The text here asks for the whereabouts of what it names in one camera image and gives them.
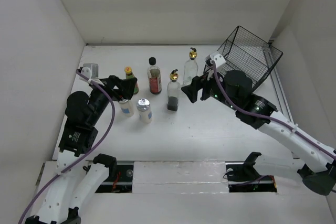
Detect glass cruet gold cap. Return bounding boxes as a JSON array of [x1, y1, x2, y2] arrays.
[[183, 47, 198, 86]]

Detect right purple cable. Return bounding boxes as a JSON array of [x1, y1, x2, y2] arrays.
[[212, 62, 336, 162]]

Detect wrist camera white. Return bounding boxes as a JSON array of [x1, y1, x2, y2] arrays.
[[205, 51, 226, 68], [78, 63, 99, 81]]

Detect metal base rail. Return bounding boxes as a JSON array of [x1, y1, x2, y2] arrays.
[[96, 162, 277, 194]]

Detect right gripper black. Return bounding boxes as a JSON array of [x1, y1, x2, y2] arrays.
[[181, 65, 239, 111]]

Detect black wire basket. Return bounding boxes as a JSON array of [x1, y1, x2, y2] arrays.
[[217, 26, 283, 91]]

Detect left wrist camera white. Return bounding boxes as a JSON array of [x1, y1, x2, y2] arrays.
[[78, 63, 99, 81]]

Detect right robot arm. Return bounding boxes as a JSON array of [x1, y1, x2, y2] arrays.
[[182, 70, 335, 196]]

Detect yellow cap chili sauce bottle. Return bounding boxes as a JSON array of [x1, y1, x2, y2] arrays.
[[124, 66, 139, 94]]

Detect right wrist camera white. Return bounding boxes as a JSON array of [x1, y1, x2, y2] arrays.
[[205, 51, 226, 68]]

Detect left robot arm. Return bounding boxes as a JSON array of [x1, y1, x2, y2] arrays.
[[19, 74, 137, 223]]

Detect black cap red label bottle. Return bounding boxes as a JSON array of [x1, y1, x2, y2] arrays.
[[147, 57, 162, 94]]

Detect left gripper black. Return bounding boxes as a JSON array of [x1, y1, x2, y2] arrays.
[[88, 74, 137, 125]]

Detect dark sauce glass cruet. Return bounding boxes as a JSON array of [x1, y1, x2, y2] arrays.
[[167, 69, 181, 111]]

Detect white jar silver lid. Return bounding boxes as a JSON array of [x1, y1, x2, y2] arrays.
[[136, 98, 152, 124], [119, 99, 134, 117]]

